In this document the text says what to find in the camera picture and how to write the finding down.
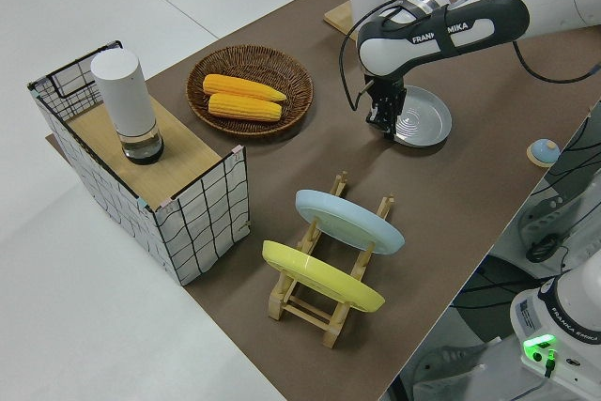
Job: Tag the blue bell on wooden base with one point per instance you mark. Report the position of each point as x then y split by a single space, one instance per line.
543 151

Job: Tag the yellow corn cob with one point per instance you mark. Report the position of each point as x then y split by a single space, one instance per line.
239 86
244 108

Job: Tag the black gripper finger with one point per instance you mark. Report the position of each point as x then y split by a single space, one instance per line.
393 121
375 115

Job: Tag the wooden plate rack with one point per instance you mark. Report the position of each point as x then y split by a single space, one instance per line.
300 312

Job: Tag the white cylinder with clear base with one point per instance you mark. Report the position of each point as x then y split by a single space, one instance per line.
124 96

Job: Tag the wooden mug tree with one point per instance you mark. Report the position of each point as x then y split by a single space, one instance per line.
338 19

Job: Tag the gray round plate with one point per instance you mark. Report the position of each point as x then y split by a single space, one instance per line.
422 121

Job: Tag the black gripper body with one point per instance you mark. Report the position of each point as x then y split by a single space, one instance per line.
384 88

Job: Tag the yellow plate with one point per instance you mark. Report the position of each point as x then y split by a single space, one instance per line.
324 279

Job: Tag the light blue plate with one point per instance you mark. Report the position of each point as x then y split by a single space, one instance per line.
347 220

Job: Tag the brown wicker basket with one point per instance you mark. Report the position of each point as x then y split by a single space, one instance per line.
293 74

